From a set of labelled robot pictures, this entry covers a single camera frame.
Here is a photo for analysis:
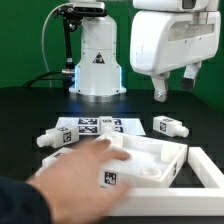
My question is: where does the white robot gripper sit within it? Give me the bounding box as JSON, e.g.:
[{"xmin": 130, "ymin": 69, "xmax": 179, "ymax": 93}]
[{"xmin": 130, "ymin": 11, "xmax": 221, "ymax": 102}]

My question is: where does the white square table top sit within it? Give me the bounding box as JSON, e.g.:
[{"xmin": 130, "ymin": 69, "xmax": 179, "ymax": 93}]
[{"xmin": 98, "ymin": 132, "xmax": 188, "ymax": 188}]

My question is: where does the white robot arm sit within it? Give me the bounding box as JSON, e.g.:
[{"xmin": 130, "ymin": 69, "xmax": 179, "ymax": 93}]
[{"xmin": 69, "ymin": 0, "xmax": 221, "ymax": 102}]

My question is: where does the dark blue sleeved forearm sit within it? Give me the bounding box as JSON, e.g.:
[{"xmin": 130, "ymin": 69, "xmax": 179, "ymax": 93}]
[{"xmin": 0, "ymin": 177, "xmax": 53, "ymax": 224}]

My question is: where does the person's bare hand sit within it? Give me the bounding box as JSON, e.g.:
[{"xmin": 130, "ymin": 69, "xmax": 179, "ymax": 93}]
[{"xmin": 27, "ymin": 140, "xmax": 131, "ymax": 224}]

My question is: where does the paper sheet with markers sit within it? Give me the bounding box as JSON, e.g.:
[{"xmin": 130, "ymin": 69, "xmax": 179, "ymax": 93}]
[{"xmin": 56, "ymin": 117, "xmax": 145, "ymax": 136}]

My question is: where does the white L-shaped fence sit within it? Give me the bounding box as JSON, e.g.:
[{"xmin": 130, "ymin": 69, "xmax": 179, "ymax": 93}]
[{"xmin": 106, "ymin": 146, "xmax": 224, "ymax": 218}]

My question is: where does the black camera on stand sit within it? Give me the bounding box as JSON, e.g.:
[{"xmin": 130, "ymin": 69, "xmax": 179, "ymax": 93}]
[{"xmin": 53, "ymin": 1, "xmax": 107, "ymax": 76}]

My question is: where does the grey camera cable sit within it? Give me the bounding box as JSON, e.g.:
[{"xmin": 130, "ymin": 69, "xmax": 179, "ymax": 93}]
[{"xmin": 41, "ymin": 3, "xmax": 69, "ymax": 88}]

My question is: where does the black cable on table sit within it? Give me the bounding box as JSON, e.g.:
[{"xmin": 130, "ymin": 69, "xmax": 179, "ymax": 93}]
[{"xmin": 22, "ymin": 70, "xmax": 73, "ymax": 88}]

